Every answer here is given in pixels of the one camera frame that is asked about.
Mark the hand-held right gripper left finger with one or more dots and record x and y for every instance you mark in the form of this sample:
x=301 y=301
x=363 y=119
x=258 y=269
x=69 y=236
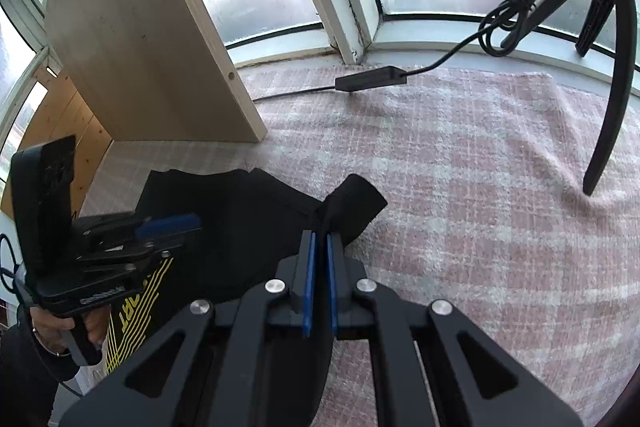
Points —
x=310 y=277

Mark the pine plank panel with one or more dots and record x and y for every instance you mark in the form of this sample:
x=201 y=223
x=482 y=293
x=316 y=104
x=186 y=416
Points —
x=65 y=122

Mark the light wooden board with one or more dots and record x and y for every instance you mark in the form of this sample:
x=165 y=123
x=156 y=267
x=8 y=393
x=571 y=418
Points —
x=125 y=32

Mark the person's left hand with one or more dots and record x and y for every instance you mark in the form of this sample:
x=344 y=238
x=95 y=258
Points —
x=50 y=332

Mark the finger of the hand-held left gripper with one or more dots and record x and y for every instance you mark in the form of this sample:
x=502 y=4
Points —
x=150 y=252
x=170 y=224

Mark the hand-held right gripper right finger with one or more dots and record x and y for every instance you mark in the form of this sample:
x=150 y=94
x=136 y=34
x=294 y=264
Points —
x=332 y=277

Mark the black garment with yellow print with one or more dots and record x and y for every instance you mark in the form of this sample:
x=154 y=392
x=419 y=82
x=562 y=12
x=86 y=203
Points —
x=225 y=217

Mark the pink plaid cloth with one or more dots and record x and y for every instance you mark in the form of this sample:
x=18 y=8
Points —
x=475 y=207

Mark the black tripod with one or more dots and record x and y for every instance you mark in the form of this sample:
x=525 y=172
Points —
x=607 y=107

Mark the person's left forearm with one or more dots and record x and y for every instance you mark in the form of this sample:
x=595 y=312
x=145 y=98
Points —
x=25 y=382

